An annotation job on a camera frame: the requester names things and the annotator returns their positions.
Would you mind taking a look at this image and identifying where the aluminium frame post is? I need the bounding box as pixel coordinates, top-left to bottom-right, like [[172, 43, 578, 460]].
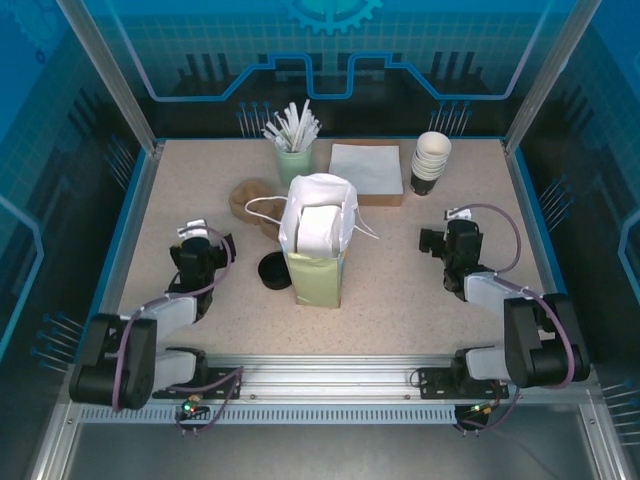
[[54, 0, 166, 154], [502, 0, 601, 154]]

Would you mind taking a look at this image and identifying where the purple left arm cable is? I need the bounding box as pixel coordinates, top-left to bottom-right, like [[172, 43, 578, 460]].
[[112, 227, 236, 412]]

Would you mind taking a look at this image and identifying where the dark-walled paper cup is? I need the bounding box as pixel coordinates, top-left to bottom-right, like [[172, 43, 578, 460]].
[[410, 167, 446, 198]]

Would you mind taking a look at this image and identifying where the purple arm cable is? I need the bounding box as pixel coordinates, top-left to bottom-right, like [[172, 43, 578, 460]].
[[449, 203, 576, 389], [112, 227, 236, 412]]

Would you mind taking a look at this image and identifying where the blue aluminium side rail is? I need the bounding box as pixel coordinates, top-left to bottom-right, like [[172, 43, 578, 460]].
[[501, 139, 599, 366], [69, 139, 169, 366]]

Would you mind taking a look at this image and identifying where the green straw holder cup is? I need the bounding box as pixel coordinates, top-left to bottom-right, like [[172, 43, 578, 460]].
[[275, 139, 317, 189]]

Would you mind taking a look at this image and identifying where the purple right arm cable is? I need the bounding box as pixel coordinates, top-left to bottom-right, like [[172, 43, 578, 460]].
[[449, 203, 576, 389]]

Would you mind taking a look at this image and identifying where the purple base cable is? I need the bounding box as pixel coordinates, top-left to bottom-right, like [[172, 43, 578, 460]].
[[162, 367, 247, 437]]

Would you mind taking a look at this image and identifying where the brown pulp cup carrier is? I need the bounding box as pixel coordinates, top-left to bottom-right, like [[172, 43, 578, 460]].
[[228, 179, 292, 242]]

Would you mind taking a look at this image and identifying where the green and white paper bag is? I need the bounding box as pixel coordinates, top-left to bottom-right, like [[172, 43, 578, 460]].
[[243, 173, 380, 310]]

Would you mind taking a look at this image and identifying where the white napkin stack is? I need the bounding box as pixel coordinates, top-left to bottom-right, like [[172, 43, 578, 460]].
[[328, 143, 404, 196]]

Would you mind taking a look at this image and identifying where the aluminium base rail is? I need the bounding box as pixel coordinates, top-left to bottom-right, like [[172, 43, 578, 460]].
[[64, 353, 599, 407]]

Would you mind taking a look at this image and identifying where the black cup lid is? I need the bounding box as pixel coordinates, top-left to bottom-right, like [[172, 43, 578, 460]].
[[256, 251, 292, 290]]

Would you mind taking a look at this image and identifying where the slotted cable duct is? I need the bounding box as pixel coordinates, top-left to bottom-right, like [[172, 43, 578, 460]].
[[79, 405, 459, 425]]

